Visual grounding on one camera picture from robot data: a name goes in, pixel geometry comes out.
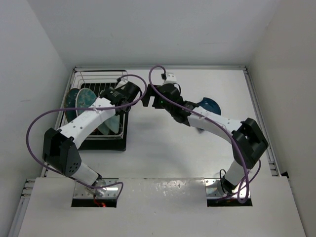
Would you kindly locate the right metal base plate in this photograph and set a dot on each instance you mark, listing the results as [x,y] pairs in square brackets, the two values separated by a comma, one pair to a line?
[214,190]

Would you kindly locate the round dark teal plate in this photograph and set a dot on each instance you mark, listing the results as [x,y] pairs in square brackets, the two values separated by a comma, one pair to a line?
[70,102]

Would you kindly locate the metal base plate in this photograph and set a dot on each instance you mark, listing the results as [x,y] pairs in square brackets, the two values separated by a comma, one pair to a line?
[214,190]
[111,190]

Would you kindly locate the aluminium frame rail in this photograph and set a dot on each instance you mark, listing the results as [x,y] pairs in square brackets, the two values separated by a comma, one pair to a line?
[274,168]

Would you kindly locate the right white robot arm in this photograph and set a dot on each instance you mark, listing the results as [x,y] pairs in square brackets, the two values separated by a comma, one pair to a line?
[246,137]

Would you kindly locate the light teal divided rectangular plate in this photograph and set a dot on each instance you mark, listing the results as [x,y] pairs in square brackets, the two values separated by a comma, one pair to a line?
[113,123]

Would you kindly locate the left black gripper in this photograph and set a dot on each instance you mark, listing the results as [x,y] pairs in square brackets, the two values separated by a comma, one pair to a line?
[118,113]

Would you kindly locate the black drip tray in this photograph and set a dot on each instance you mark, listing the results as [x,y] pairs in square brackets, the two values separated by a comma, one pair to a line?
[112,141]

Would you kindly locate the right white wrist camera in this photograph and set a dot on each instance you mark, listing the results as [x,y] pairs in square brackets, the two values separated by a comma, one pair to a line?
[168,78]

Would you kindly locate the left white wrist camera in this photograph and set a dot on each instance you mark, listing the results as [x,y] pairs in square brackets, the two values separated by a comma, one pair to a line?
[121,82]

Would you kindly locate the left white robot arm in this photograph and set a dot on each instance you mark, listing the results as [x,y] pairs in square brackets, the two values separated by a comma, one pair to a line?
[60,149]

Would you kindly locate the dark blue leaf-shaped dish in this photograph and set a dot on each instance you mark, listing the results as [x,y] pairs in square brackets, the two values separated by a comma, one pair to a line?
[210,105]

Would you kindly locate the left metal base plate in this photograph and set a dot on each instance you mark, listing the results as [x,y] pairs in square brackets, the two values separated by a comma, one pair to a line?
[111,190]

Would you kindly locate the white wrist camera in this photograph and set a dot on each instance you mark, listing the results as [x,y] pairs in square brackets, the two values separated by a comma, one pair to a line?
[121,82]
[168,78]

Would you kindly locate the red and teal round plate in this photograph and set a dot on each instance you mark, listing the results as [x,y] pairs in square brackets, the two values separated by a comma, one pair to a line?
[85,98]

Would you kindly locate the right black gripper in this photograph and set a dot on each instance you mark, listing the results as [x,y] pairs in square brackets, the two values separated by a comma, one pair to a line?
[146,98]

